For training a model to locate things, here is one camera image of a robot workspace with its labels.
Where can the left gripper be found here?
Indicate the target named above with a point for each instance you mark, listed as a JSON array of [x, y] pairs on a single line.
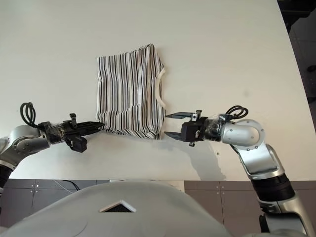
[[58, 130]]

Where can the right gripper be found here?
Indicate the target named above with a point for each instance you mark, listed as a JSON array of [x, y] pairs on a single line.
[[213, 128]]

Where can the striped T-shirt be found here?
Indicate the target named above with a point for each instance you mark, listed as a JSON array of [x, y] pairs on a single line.
[[129, 91]]

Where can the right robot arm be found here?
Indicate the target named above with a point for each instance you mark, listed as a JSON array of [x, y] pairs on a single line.
[[259, 153]]

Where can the robot body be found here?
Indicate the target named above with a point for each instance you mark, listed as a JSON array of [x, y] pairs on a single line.
[[118, 212]]

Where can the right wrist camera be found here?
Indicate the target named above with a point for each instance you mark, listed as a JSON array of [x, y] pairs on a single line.
[[191, 130]]

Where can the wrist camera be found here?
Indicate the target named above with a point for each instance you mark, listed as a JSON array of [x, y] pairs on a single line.
[[77, 144], [191, 130]]

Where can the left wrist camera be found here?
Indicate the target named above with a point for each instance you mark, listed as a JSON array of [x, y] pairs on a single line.
[[77, 144]]

